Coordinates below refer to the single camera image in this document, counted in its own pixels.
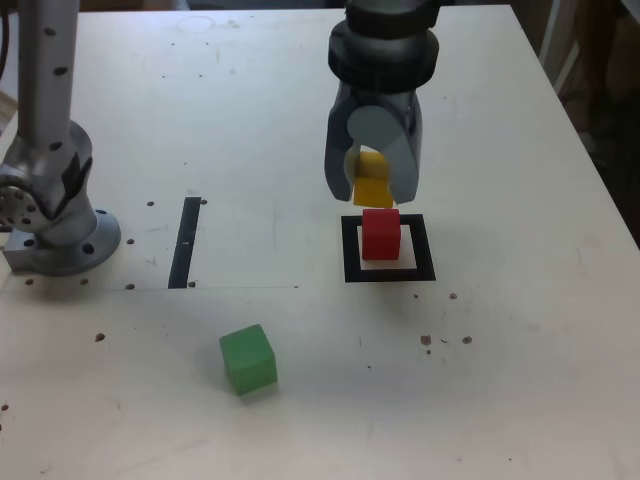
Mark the black tape square outline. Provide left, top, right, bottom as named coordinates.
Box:
left=340, top=213, right=437, bottom=284

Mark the black tape strip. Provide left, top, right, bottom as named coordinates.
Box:
left=167, top=196, right=202, bottom=291

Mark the yellow cube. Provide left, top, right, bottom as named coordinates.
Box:
left=345, top=150, right=397, bottom=209

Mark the red cube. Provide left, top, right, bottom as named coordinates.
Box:
left=360, top=208, right=403, bottom=262

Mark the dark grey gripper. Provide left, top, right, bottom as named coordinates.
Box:
left=323, top=81, right=426, bottom=205

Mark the green cube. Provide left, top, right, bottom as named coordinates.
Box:
left=218, top=323, right=279, bottom=398

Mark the white frame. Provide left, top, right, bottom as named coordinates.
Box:
left=537, top=0, right=584, bottom=97

